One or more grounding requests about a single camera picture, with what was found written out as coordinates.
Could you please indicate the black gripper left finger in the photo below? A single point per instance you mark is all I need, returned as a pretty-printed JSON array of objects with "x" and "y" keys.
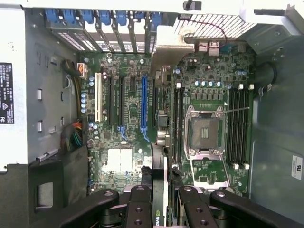
[{"x": 137, "y": 209}]

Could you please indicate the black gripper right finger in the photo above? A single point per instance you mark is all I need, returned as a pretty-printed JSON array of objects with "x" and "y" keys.
[{"x": 197, "y": 211}]

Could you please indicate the silver chipset heat sink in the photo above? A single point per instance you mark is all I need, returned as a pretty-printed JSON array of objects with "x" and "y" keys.
[{"x": 120, "y": 159}]

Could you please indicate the CPU socket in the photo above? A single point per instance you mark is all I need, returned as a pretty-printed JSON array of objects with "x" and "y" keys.
[{"x": 206, "y": 130}]

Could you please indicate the black RAM slot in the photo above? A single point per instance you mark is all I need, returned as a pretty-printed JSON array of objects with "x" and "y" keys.
[
  {"x": 176, "y": 123},
  {"x": 242, "y": 126},
  {"x": 237, "y": 126},
  {"x": 231, "y": 126},
  {"x": 247, "y": 126},
  {"x": 182, "y": 123}
]

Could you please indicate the blue expansion slot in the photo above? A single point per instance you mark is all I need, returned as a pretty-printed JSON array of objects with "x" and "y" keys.
[{"x": 144, "y": 102}]

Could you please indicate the long black expansion slot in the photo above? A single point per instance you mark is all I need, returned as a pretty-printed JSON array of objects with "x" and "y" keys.
[
  {"x": 154, "y": 102},
  {"x": 121, "y": 102},
  {"x": 110, "y": 99}
]

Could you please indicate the thin socket locking lever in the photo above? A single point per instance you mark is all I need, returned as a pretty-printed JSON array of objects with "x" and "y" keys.
[{"x": 237, "y": 109}]

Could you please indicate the green motherboard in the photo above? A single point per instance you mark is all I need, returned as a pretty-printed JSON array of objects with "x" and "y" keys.
[{"x": 133, "y": 95}]

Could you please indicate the open black PC case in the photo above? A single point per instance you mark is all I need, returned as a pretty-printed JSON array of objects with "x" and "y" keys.
[{"x": 273, "y": 118}]

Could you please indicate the white expansion slot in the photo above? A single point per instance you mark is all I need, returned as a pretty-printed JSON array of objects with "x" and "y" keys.
[{"x": 98, "y": 95}]

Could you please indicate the short black expansion slot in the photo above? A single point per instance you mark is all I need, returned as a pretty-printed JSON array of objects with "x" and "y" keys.
[{"x": 132, "y": 84}]

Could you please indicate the grey power supply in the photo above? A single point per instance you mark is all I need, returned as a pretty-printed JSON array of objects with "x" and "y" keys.
[{"x": 14, "y": 71}]

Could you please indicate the blue slot clip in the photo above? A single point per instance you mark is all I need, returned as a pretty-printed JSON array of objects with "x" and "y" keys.
[
  {"x": 105, "y": 17},
  {"x": 121, "y": 17},
  {"x": 139, "y": 14},
  {"x": 51, "y": 17},
  {"x": 69, "y": 16},
  {"x": 156, "y": 20},
  {"x": 88, "y": 16}
]

